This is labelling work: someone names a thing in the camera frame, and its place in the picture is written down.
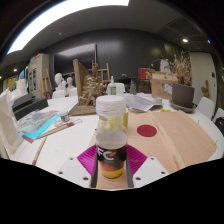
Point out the white canvas panel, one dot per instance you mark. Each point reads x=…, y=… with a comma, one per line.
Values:
x=8, y=126

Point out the small yellow note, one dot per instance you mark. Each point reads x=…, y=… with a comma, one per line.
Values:
x=165, y=110

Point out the small grey bottle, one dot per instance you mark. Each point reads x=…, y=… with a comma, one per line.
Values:
x=133, y=87

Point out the red pencil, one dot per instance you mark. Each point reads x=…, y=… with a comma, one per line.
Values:
x=39, y=150

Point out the wooden paint brushes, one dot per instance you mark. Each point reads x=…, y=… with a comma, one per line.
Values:
x=58, y=129

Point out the flat round red coaster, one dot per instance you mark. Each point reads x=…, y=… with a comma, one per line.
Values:
x=147, y=130

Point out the white plaster figure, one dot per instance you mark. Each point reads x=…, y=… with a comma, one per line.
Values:
x=165, y=66

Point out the brown cardboard box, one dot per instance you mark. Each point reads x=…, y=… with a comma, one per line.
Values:
x=161, y=85

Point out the grey printed newspaper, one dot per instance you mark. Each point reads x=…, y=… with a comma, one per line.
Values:
x=140, y=102

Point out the wooden wall figure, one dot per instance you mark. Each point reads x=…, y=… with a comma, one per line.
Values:
x=205, y=89

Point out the white-capped clear drink bottle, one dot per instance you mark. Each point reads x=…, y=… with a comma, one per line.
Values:
x=111, y=143

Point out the black backpack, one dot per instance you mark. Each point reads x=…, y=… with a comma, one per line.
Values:
x=220, y=126

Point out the brown carved wooden sculpture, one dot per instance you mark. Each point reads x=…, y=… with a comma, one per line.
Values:
x=90, y=91

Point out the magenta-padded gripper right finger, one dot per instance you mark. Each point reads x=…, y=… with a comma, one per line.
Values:
x=136, y=161

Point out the wooden easel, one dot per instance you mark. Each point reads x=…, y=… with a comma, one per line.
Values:
x=46, y=85
x=103, y=71

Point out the black wall screen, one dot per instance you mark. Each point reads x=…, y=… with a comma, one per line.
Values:
x=75, y=60

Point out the white plaster bust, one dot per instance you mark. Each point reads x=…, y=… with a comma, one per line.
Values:
x=60, y=81
x=70, y=82

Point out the grey plant saucer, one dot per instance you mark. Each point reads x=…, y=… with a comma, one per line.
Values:
x=181, y=109

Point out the black flat cases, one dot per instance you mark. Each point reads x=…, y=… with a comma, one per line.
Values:
x=28, y=105

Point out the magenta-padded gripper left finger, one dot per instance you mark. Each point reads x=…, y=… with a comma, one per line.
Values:
x=87, y=161

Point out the red box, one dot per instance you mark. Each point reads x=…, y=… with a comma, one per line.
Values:
x=143, y=73

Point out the dried plant in dark pot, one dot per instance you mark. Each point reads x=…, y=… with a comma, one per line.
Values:
x=182, y=95

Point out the small paint jar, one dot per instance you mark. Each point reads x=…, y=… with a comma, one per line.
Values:
x=65, y=117

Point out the white green spray bottle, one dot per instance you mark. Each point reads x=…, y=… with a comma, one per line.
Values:
x=113, y=88

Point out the large ceiling light panel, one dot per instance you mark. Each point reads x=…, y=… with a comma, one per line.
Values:
x=66, y=13

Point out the white shelf unit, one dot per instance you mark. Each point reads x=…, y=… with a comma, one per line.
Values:
x=37, y=75

